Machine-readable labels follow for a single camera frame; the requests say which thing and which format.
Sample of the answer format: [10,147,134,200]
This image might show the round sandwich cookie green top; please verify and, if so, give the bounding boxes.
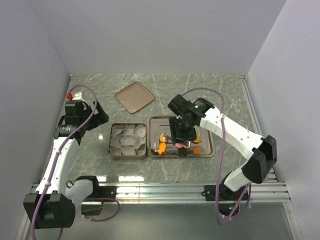
[159,132,170,143]

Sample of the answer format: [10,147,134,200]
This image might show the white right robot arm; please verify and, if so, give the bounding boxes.
[168,94,277,200]

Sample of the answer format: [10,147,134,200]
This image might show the stainless steel tray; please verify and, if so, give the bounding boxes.
[146,115,216,159]

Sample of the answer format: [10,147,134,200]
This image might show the white paper cup liners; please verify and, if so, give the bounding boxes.
[110,124,147,156]

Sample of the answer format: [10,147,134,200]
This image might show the round tan sandwich cookie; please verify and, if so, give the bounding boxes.
[193,135,202,144]

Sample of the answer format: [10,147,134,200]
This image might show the rose gold cookie tin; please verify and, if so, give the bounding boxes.
[108,122,147,162]

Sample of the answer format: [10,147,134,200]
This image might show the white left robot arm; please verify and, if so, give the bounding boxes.
[23,99,109,229]

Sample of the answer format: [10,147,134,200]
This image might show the metal tongs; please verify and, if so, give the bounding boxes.
[162,133,193,149]

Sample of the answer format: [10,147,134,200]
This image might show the orange fish cookie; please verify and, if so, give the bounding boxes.
[156,142,167,156]

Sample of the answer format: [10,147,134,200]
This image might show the rose gold tin lid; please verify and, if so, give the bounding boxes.
[115,81,155,115]

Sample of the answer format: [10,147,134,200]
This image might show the chocolate chip cookie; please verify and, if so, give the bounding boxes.
[192,146,202,156]

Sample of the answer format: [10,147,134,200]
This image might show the aluminium front rail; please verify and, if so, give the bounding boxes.
[26,180,292,205]

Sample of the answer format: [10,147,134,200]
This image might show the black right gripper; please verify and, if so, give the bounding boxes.
[168,116,197,146]

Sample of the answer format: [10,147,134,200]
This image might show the aluminium side rail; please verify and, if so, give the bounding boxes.
[238,74,278,181]

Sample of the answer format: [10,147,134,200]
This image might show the black sandwich cookie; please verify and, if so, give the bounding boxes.
[177,147,188,157]

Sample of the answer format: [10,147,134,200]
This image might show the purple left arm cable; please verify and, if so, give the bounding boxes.
[29,84,121,240]

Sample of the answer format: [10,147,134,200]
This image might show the pink macaron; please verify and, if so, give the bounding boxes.
[175,143,185,149]

